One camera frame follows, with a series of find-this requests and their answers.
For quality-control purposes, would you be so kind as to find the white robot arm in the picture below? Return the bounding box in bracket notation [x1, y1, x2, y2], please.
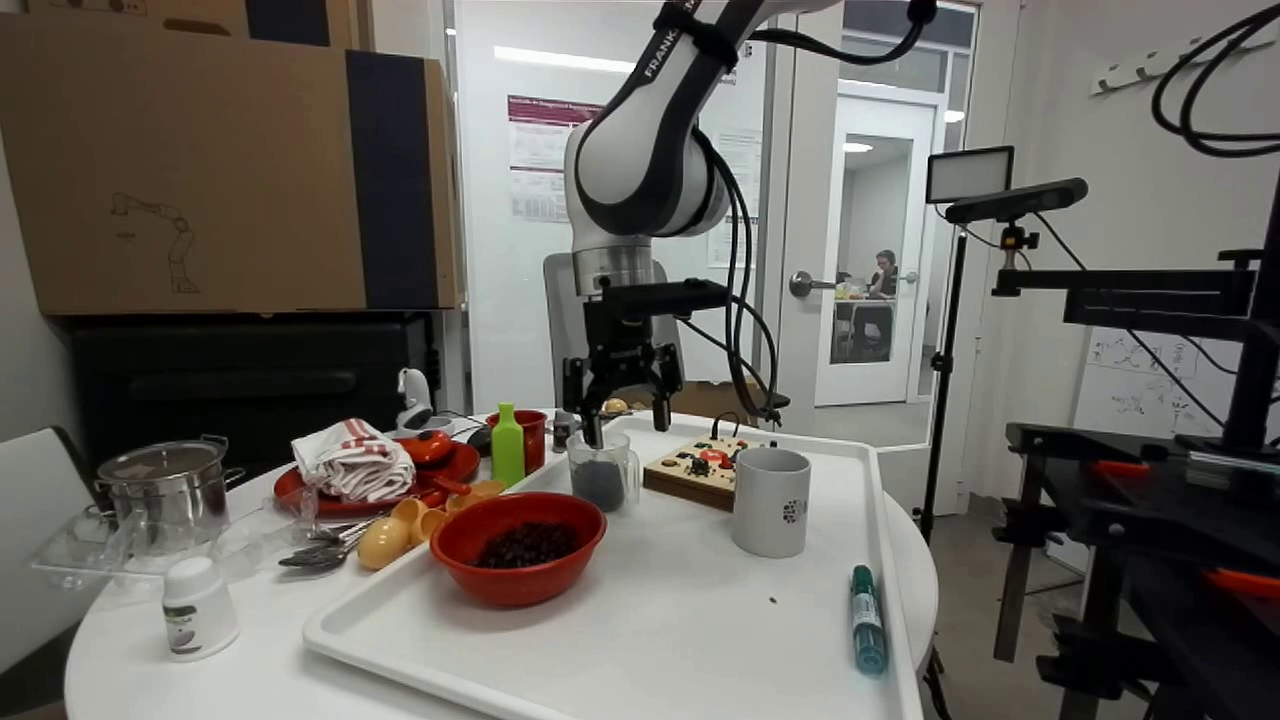
[559, 0, 839, 444]

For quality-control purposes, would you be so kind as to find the white ceramic mug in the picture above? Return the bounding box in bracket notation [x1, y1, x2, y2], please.
[728, 447, 812, 561]

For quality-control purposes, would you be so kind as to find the red white cloth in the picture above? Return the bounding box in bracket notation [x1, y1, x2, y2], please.
[293, 416, 415, 502]

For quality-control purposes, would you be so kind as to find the wall poster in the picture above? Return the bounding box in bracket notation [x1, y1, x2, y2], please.
[507, 97, 595, 225]

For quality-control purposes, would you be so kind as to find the white plastic tray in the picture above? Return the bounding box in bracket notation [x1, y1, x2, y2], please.
[303, 435, 925, 720]

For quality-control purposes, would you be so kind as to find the metal cutlery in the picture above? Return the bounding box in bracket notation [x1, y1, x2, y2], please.
[284, 521, 363, 570]

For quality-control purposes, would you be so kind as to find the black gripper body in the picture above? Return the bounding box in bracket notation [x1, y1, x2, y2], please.
[582, 278, 728, 400]

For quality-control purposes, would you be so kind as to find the black camera on stand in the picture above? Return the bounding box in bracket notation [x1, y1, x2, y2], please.
[942, 177, 1087, 225]

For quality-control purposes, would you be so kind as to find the green squeeze bottle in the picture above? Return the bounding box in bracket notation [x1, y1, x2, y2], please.
[492, 405, 522, 487]

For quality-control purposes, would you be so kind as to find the light panel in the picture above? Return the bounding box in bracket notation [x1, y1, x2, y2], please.
[925, 144, 1016, 203]

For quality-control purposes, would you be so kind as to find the red bowl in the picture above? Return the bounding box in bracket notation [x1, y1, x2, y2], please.
[428, 493, 606, 608]

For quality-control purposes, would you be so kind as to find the green marker pen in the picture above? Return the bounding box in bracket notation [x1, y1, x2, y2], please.
[849, 564, 886, 674]

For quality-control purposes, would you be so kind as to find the red plate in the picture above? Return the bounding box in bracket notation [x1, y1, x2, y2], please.
[273, 435, 481, 521]

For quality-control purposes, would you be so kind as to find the red cup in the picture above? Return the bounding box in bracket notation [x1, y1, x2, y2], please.
[517, 407, 542, 481]

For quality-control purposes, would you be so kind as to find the door handle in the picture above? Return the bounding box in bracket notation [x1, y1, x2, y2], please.
[788, 272, 836, 299]

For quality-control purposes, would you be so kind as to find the white pill bottle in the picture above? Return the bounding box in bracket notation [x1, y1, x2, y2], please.
[159, 557, 241, 661]

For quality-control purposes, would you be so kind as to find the large cardboard box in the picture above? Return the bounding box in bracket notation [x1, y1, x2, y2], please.
[0, 12, 458, 316]

